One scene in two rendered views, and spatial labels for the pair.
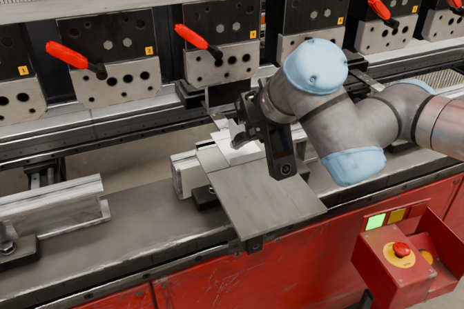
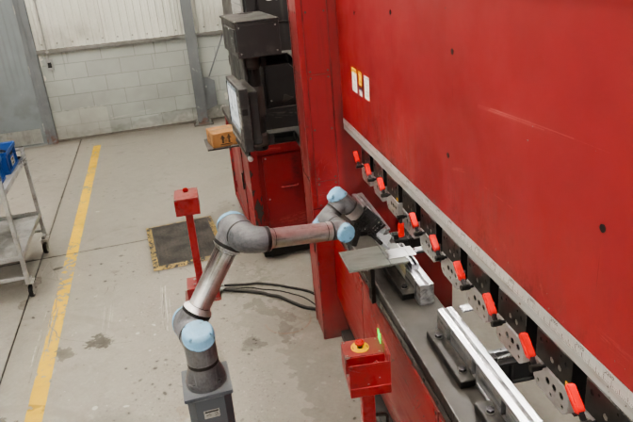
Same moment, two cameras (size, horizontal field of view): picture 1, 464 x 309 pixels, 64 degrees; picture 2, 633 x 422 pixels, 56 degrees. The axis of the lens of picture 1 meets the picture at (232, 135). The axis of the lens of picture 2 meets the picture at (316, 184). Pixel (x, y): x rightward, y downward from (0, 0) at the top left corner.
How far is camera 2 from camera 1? 262 cm
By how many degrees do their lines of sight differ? 87
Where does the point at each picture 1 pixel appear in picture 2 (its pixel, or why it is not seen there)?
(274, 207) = (352, 259)
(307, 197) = (357, 267)
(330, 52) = (334, 191)
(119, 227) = not seen: hidden behind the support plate
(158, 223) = not seen: hidden behind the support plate
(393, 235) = (374, 348)
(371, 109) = (329, 214)
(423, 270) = (348, 353)
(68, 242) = (368, 240)
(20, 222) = not seen: hidden behind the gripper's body
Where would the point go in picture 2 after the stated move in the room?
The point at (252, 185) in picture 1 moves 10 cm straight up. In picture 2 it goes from (367, 255) to (366, 235)
